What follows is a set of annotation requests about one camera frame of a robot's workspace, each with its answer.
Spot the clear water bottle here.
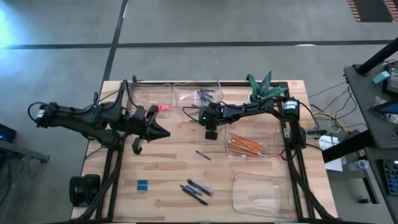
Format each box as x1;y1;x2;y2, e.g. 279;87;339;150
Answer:
348;159;370;172

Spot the black keyboard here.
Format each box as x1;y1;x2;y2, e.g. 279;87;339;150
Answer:
377;158;398;197

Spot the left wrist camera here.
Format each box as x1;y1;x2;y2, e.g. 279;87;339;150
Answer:
132;106;148;126

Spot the blue pen with lettering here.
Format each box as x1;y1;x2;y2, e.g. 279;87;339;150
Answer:
179;184;203;197

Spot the black slanted pole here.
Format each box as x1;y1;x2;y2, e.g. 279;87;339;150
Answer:
355;36;398;77

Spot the grey side table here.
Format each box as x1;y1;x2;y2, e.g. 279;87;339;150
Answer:
343;60;398;224

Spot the yellow cable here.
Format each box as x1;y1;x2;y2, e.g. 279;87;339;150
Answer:
312;88;349;134

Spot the matte black click pen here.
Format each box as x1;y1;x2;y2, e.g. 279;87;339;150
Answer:
181;187;209;207

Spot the black side bracket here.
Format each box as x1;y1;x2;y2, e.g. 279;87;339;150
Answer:
305;128;328;139

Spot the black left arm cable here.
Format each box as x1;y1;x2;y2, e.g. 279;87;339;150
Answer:
92;79;139;110

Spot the grey metal stand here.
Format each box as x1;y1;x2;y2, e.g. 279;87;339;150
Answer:
0;138;51;165

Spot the black desktop device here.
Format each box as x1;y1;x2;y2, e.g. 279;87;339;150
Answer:
386;60;398;96

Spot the black gel pen rubber grip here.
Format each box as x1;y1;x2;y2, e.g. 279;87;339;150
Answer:
185;180;213;197

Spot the black aluminium rig frame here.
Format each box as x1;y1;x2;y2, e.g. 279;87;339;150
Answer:
73;80;338;223

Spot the clear plastic bag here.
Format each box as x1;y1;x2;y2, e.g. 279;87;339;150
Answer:
368;95;398;125

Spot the clear plastic bin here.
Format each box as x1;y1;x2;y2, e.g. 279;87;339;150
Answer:
121;82;174;120
170;80;226;110
226;119;280;158
231;171;295;220

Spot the white paper sheet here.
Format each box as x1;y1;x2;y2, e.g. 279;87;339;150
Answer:
318;134;348;173

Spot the black table leg bar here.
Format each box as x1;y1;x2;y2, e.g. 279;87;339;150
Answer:
321;129;376;164

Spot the black tablet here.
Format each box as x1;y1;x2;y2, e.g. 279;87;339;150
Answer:
369;98;398;115

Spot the clear barrel pen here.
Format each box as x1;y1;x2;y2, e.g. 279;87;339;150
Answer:
187;178;215;194

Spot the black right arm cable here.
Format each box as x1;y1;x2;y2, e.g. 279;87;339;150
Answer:
182;103;218;124

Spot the dark device blue glow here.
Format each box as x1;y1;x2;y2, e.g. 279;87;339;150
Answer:
0;123;18;144

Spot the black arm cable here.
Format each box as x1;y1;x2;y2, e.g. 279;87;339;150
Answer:
92;79;139;110
182;103;218;124

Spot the green plant in white pot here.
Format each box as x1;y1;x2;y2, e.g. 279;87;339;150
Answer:
247;70;289;105

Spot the teal box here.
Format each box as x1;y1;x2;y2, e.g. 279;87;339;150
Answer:
371;70;391;85

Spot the black floor mat orange striped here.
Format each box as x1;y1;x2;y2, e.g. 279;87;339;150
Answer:
346;0;398;23

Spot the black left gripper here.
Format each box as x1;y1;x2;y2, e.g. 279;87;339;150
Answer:
132;105;171;156

